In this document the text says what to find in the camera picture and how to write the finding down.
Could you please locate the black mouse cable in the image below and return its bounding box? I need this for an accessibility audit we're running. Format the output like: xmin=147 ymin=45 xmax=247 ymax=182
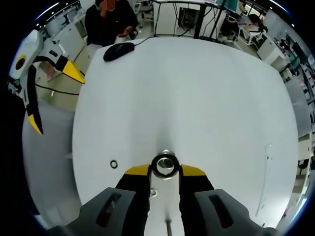
xmin=132 ymin=34 xmax=160 ymax=47

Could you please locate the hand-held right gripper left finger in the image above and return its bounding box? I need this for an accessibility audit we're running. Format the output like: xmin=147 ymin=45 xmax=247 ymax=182
xmin=53 ymin=164 xmax=152 ymax=236

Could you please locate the black floor cable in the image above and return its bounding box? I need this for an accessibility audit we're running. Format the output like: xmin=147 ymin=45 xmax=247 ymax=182
xmin=34 ymin=83 xmax=80 ymax=95

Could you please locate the white office chair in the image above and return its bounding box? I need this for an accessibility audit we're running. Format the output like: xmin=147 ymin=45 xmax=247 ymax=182
xmin=237 ymin=24 xmax=267 ymax=46

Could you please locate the black computer mouse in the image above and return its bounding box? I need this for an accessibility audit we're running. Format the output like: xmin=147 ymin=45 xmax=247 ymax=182
xmin=102 ymin=42 xmax=136 ymax=62

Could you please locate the large silver washer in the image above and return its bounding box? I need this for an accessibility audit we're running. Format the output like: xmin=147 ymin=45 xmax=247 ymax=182
xmin=150 ymin=151 xmax=181 ymax=180

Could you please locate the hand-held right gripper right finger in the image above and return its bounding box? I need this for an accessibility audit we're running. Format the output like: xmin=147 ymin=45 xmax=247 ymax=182
xmin=179 ymin=164 xmax=281 ymax=236

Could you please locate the white desk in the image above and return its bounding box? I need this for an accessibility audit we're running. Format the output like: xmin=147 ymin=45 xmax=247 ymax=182
xmin=152 ymin=0 xmax=227 ymax=39

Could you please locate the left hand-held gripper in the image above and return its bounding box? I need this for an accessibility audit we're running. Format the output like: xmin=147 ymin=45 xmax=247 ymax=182
xmin=7 ymin=30 xmax=86 ymax=135

